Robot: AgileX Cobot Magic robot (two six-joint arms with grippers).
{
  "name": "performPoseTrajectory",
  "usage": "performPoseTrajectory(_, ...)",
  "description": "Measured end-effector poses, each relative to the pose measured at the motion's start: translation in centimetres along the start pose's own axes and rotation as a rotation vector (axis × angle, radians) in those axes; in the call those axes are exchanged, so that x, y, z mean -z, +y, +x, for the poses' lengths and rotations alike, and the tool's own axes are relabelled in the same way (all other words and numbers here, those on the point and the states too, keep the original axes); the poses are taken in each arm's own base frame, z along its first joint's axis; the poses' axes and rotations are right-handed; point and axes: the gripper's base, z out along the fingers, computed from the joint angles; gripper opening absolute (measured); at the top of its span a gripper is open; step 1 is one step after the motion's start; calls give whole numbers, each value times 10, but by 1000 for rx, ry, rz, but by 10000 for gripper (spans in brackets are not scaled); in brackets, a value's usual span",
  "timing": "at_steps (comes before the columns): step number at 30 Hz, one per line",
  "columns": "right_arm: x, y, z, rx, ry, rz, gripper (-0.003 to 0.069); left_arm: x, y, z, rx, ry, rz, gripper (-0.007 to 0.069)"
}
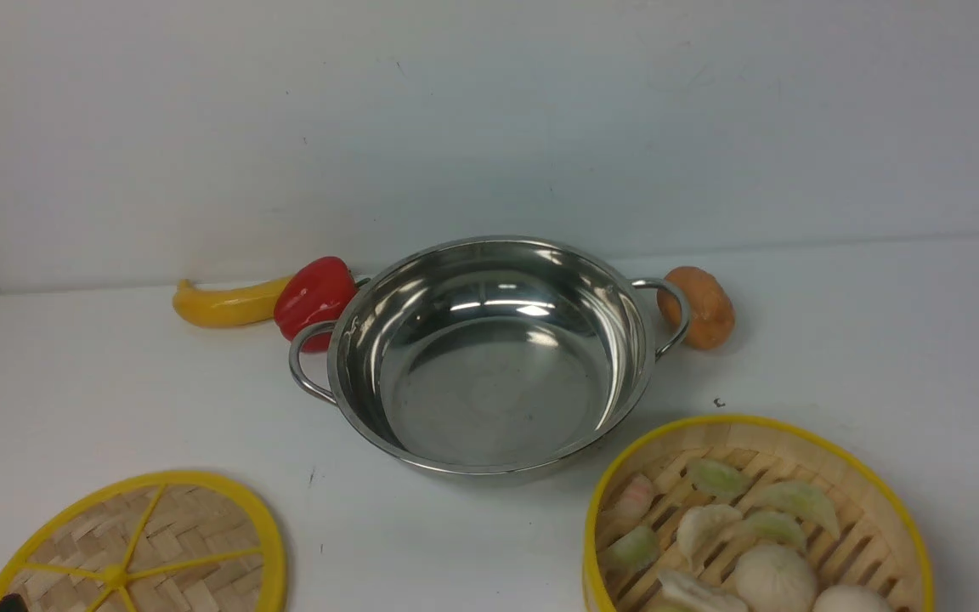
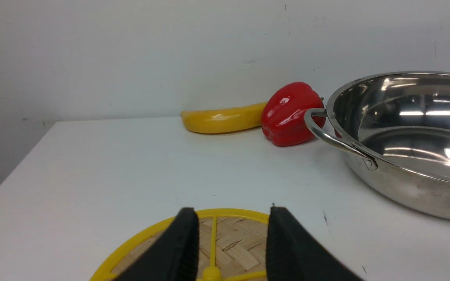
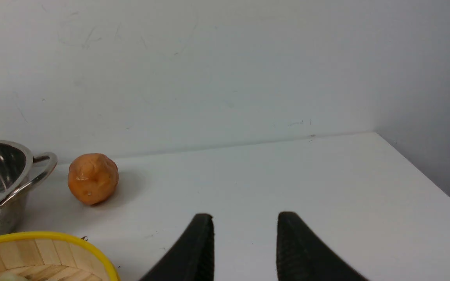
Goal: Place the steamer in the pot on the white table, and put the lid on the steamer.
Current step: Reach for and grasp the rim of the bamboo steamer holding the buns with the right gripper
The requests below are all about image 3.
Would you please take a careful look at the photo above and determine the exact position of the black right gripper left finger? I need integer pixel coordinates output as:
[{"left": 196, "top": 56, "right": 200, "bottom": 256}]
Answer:
[{"left": 141, "top": 213, "right": 214, "bottom": 281}]

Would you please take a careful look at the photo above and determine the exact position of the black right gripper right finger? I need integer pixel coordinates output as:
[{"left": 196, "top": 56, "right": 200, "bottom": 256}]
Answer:
[{"left": 276, "top": 212, "right": 366, "bottom": 281}]

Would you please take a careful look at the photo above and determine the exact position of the bamboo steamer with yellow rim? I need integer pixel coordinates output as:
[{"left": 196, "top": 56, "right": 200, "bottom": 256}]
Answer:
[{"left": 0, "top": 231, "right": 120, "bottom": 281}]

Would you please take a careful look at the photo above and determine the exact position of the stainless steel pot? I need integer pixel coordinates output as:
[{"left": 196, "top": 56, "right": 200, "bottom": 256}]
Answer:
[{"left": 0, "top": 140, "right": 58, "bottom": 235}]

